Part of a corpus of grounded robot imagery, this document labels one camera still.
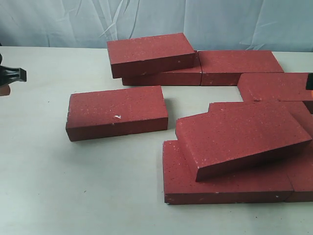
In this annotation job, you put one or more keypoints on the blue-grey backdrop cloth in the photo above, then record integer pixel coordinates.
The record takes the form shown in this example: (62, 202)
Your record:
(277, 25)

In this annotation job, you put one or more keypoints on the base brick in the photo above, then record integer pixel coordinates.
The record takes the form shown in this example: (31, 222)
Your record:
(224, 67)
(184, 77)
(263, 184)
(299, 170)

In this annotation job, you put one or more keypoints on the back left base brick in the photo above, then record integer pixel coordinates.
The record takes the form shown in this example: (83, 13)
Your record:
(184, 77)

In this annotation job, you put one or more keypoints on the front left base brick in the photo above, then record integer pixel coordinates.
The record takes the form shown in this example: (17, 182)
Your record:
(263, 184)

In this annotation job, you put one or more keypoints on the middle row red brick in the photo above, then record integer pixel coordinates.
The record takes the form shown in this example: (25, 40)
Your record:
(296, 108)

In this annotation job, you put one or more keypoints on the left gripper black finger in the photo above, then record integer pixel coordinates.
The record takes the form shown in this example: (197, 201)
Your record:
(9, 75)

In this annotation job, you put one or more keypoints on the back right base brick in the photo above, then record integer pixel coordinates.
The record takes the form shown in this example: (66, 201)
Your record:
(224, 67)

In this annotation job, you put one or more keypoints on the front right base brick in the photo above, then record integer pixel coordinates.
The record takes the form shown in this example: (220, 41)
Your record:
(299, 170)

